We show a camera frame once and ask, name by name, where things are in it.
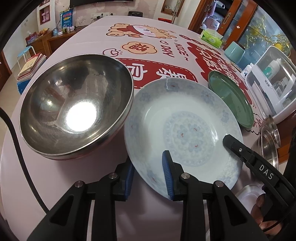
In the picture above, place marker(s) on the blue poster board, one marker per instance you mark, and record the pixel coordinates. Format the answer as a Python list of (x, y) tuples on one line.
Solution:
[(66, 18)]

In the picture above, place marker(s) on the green tissue box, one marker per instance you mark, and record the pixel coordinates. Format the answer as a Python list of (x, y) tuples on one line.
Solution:
[(212, 37)]

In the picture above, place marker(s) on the small steel bowl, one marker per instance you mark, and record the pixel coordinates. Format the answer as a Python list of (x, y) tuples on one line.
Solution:
[(269, 125)]

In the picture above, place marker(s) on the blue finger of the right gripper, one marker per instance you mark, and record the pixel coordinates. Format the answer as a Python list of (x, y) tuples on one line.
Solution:
[(244, 153)]

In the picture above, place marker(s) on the teal cup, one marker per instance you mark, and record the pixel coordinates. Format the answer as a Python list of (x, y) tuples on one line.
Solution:
[(234, 52)]

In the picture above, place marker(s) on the blue stool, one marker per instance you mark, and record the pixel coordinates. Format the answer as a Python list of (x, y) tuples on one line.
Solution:
[(25, 54)]

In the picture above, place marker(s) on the pink steel bowl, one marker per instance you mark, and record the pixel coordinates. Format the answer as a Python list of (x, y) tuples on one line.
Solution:
[(76, 106)]

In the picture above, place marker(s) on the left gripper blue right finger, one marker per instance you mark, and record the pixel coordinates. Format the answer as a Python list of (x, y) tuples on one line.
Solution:
[(172, 172)]

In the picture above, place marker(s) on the blue patterned porcelain plate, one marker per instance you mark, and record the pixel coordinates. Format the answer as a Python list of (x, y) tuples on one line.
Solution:
[(188, 120)]

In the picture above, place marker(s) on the wooden tv cabinet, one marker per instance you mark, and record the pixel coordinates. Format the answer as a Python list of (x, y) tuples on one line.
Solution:
[(47, 44)]

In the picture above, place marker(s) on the green plate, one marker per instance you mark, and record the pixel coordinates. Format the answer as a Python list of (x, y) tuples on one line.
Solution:
[(233, 96)]

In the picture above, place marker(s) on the stack of books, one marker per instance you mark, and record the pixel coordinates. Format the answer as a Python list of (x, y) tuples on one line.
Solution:
[(31, 66)]

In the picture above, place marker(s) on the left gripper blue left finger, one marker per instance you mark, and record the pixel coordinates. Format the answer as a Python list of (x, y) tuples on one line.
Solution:
[(125, 174)]

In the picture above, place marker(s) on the white foam plate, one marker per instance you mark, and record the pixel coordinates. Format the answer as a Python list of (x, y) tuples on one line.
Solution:
[(248, 195)]

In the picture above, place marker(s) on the white sterilizer cabinet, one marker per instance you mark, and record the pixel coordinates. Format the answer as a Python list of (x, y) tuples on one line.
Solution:
[(271, 81)]

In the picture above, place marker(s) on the large steel bowl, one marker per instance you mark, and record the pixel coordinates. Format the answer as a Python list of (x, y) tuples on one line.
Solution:
[(267, 148)]

